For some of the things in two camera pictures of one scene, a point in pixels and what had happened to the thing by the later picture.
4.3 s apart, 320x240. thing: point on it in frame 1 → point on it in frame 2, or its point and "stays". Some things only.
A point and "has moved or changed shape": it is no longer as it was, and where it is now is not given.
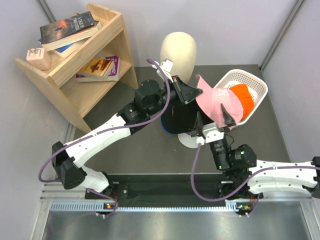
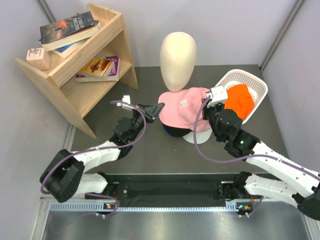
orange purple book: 104,69 stays
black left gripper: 186,93 → 150,111
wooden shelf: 88,80 stays
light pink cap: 210,100 has moved or changed shape
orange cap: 247,101 stays
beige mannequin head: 180,48 stays
